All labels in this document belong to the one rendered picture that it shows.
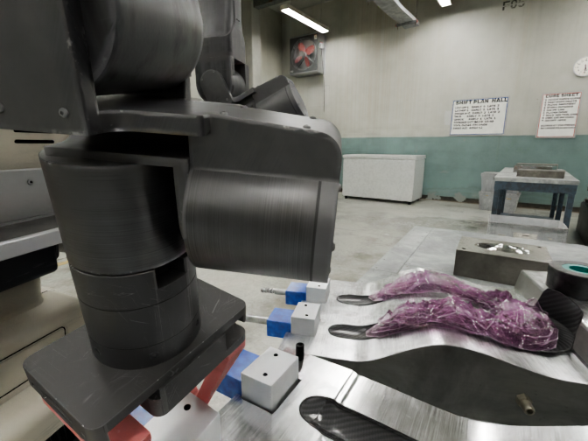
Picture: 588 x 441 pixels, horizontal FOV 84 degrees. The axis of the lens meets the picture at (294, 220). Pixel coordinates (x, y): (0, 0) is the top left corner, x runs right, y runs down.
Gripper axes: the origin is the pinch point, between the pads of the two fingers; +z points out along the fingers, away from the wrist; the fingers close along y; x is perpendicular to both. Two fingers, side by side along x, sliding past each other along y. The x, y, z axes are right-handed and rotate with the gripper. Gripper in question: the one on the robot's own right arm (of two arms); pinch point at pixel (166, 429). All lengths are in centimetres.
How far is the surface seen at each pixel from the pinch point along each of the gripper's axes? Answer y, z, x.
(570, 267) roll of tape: 53, 3, -29
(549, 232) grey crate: 332, 96, -75
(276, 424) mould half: 7.5, 5.4, -4.3
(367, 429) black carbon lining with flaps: 11.8, 5.7, -11.1
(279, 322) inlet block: 24.3, 12.0, 6.5
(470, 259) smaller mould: 76, 18, -16
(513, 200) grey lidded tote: 632, 162, -65
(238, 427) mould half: 5.5, 5.5, -1.6
